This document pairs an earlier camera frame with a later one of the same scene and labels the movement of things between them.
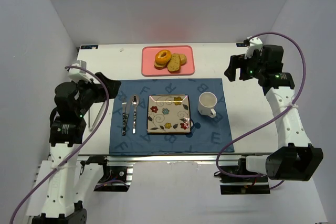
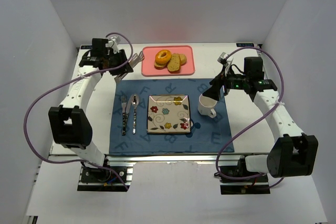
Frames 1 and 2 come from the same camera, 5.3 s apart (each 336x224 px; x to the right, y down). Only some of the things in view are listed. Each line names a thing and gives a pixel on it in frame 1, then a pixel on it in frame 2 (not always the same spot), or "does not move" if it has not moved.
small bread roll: x=183 y=59 does not move
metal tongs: x=91 y=128 -> x=135 y=59
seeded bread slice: x=174 y=65 does not move
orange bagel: x=163 y=56 does not move
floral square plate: x=168 y=114 does not move
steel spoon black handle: x=135 y=102 does not move
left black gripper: x=97 y=89 -> x=125 y=64
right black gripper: x=242 y=66 -> x=219 y=82
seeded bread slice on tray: x=159 y=66 does not move
